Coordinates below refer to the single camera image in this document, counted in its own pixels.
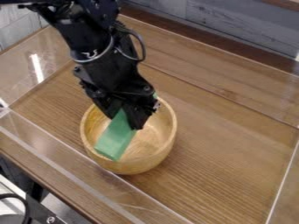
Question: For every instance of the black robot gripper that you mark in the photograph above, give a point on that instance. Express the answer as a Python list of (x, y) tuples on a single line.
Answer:
[(113, 84)]

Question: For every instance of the green rectangular block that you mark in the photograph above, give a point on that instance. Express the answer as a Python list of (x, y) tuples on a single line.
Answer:
[(117, 136)]

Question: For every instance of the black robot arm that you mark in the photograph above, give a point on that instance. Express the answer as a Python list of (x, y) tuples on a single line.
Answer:
[(85, 22)]

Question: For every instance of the brown wooden bowl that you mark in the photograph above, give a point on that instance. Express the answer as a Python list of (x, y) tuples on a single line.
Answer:
[(149, 147)]

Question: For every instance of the clear acrylic tray enclosure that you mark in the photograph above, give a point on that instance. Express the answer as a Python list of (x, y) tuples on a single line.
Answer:
[(232, 170)]

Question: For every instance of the black metal table bracket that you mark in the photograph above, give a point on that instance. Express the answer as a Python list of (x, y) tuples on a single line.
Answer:
[(40, 215)]

